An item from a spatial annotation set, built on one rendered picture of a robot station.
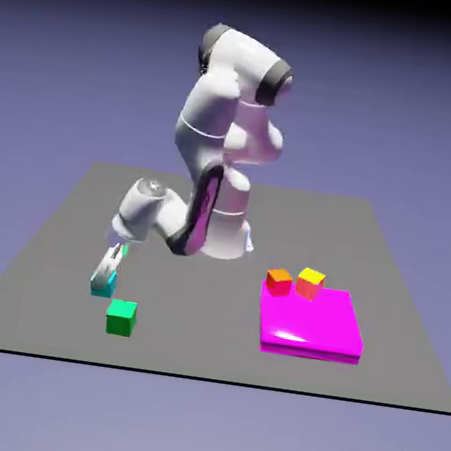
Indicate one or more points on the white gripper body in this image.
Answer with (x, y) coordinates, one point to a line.
(106, 265)

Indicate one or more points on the small cyan cube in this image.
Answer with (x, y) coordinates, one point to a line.
(106, 289)

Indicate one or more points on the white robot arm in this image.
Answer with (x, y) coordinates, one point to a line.
(207, 126)

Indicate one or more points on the small green cube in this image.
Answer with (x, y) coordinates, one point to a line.
(121, 318)

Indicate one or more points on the small orange cube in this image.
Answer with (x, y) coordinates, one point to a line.
(279, 282)

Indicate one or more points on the small yellow cube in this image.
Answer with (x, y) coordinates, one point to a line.
(310, 284)

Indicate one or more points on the large magenta box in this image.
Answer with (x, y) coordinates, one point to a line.
(309, 322)

